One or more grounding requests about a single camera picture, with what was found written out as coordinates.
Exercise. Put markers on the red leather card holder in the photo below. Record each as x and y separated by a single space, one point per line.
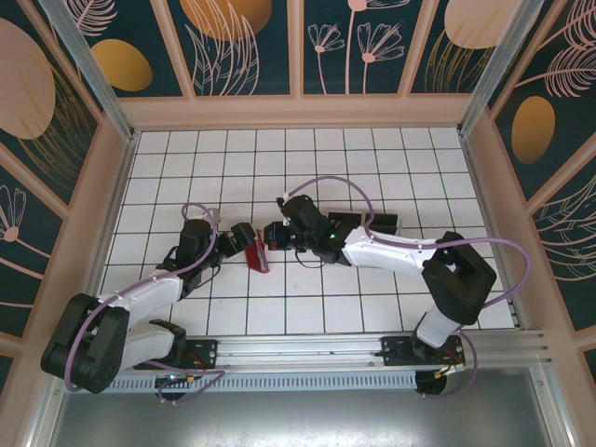
257 258

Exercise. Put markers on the tray of black blocks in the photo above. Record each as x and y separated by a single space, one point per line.
400 226

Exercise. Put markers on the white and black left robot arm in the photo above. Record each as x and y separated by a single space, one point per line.
149 291

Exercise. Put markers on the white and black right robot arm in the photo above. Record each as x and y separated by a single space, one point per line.
396 251

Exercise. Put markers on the black credit card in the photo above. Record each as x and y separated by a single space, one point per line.
386 218
388 229
344 217

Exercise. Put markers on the grey metal panel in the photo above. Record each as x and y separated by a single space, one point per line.
298 419

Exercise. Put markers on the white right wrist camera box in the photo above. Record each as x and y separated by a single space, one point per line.
280 201

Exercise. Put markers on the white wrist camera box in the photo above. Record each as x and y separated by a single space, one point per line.
215 214
280 201

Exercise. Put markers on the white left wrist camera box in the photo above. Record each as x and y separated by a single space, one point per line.
215 214

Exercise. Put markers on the aluminium table side rail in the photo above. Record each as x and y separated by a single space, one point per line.
111 223
491 223

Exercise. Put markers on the aluminium mounting rail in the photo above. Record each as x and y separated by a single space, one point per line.
298 347

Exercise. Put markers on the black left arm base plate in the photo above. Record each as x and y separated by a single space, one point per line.
205 349

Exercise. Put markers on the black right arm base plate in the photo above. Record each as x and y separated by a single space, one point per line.
396 351

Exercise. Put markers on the aluminium frame post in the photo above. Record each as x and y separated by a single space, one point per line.
498 65
86 65

